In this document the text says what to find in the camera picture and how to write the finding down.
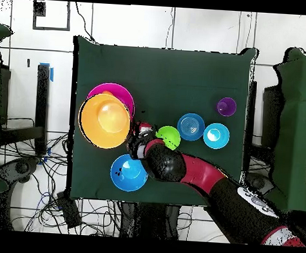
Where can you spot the large pink bowl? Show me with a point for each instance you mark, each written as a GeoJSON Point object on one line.
{"type": "Point", "coordinates": [124, 93]}

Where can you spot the large orange bowl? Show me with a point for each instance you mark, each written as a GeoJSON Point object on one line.
{"type": "Point", "coordinates": [104, 121]}

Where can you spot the medium blue bowl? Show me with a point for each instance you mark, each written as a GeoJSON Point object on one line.
{"type": "Point", "coordinates": [128, 174]}

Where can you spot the orange cup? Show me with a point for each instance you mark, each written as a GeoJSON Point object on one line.
{"type": "Point", "coordinates": [107, 92]}

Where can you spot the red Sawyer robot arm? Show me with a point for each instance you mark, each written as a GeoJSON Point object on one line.
{"type": "Point", "coordinates": [199, 173]}

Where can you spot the small green bowl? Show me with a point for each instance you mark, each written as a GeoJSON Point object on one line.
{"type": "Point", "coordinates": [171, 135]}

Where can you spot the dark blue bowl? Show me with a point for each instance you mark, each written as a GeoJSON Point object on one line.
{"type": "Point", "coordinates": [191, 127]}

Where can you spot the dark green tablecloth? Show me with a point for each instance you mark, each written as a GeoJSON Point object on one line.
{"type": "Point", "coordinates": [171, 76]}

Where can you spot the small light blue bowl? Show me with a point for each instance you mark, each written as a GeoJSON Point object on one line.
{"type": "Point", "coordinates": [216, 136]}

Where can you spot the purple cup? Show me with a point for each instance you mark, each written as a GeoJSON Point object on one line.
{"type": "Point", "coordinates": [226, 107]}

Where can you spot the blue tape strip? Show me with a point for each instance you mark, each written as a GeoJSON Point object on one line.
{"type": "Point", "coordinates": [52, 74]}

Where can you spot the black power box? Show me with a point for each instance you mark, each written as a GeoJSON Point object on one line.
{"type": "Point", "coordinates": [69, 210]}

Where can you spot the dark grey chair base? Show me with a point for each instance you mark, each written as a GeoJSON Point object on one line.
{"type": "Point", "coordinates": [18, 168]}
{"type": "Point", "coordinates": [260, 182]}

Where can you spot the black metal frame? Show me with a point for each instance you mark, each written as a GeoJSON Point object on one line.
{"type": "Point", "coordinates": [42, 99]}

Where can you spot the black square floor frame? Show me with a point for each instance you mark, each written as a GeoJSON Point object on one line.
{"type": "Point", "coordinates": [39, 8]}

